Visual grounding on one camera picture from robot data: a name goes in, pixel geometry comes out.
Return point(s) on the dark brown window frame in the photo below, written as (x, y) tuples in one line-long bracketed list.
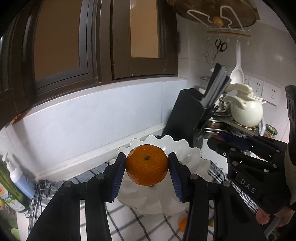
[(97, 46)]

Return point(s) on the black knife block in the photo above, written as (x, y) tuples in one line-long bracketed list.
[(185, 115)]

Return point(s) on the white wall power outlet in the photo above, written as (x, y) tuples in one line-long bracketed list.
[(246, 80), (257, 86), (272, 92)]

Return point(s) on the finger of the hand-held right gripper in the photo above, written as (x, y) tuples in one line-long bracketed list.
[(235, 140), (218, 148)]

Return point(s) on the round brown pot lid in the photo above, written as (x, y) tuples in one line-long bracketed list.
[(246, 14)]

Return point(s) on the white rice spoon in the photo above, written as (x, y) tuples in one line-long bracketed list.
[(237, 74)]

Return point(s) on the black scissors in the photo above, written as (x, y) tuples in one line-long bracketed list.
[(221, 45)]

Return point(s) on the wide stainless steel pot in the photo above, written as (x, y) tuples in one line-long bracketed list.
[(215, 124)]

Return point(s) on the black white checked cloth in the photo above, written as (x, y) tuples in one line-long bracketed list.
[(124, 220)]

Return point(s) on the glass sauce jar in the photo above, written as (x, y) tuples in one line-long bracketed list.
[(270, 132)]

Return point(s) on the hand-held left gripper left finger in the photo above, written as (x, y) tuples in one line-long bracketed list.
[(116, 177)]

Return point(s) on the orange mandarin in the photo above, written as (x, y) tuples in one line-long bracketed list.
[(145, 164), (182, 224)]

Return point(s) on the small stainless steel pot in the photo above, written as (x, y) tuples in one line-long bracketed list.
[(204, 83)]

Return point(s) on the person's right hand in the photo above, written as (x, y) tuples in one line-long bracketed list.
[(263, 217)]

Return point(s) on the white scalloped bowl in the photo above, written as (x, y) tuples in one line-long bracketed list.
[(148, 197)]

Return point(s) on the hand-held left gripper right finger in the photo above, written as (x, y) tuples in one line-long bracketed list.
[(177, 179)]

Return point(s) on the white pump bottle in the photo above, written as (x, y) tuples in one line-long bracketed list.
[(18, 178)]

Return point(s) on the green dish soap bottle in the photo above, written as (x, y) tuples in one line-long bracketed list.
[(11, 197)]

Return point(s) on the white ceramic pot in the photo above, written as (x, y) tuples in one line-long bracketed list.
[(247, 109)]

